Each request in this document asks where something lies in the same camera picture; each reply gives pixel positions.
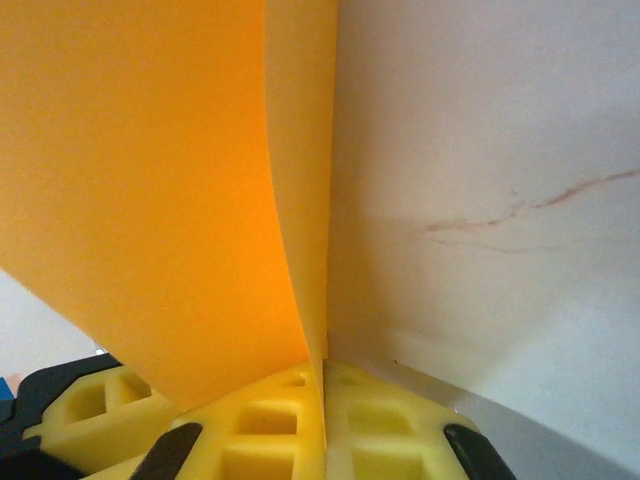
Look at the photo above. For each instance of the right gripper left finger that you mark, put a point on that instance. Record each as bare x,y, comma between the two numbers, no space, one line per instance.
305,400

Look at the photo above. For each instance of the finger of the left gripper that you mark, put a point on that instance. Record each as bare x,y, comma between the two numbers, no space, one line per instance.
125,425

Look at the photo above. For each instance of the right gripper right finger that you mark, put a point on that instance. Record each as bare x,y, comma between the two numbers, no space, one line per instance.
345,400

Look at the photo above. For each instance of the orange paper sheet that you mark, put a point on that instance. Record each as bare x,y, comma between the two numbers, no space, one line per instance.
150,150

